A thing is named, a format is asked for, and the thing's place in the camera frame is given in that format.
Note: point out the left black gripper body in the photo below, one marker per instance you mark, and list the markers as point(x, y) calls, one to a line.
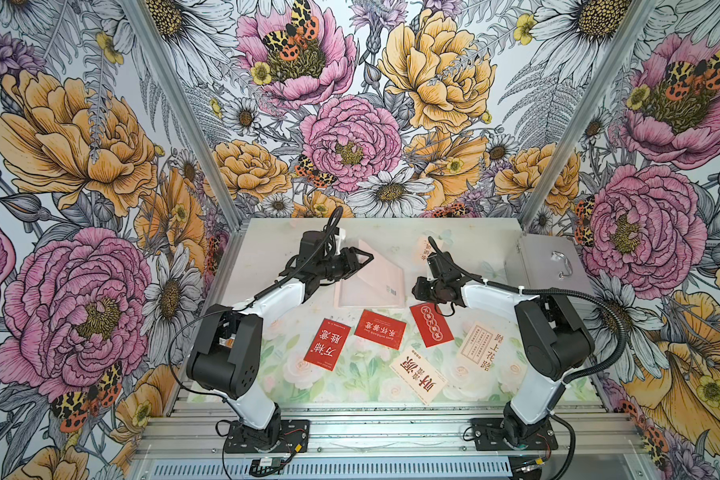
point(329, 267)

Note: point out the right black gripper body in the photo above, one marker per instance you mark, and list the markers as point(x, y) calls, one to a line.
point(426, 289)

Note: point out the pink photo album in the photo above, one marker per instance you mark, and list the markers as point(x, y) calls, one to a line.
point(379, 284)

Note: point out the cream card with red characters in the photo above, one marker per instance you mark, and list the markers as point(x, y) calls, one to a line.
point(419, 375)

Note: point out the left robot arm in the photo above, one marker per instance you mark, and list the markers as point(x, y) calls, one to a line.
point(226, 355)

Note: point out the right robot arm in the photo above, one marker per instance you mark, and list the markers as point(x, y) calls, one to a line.
point(554, 338)

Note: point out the small pink card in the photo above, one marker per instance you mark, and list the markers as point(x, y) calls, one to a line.
point(423, 250)

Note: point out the red card with round emblem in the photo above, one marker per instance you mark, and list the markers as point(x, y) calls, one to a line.
point(432, 325)

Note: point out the cream card with framed text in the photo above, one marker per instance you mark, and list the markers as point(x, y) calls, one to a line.
point(481, 345)

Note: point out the red landscape greeting card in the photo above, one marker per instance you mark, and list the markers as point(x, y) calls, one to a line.
point(381, 329)

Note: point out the red card with white characters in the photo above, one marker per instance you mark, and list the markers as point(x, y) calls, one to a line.
point(327, 344)

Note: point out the silver metal case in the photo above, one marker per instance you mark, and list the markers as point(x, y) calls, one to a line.
point(543, 262)

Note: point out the small green circuit board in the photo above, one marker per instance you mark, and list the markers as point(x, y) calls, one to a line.
point(264, 467)

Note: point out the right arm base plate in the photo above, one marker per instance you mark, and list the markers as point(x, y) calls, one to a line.
point(505, 434)

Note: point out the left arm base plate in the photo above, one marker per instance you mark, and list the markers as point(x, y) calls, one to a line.
point(283, 437)

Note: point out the aluminium rail frame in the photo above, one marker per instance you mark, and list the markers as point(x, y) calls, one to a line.
point(393, 442)

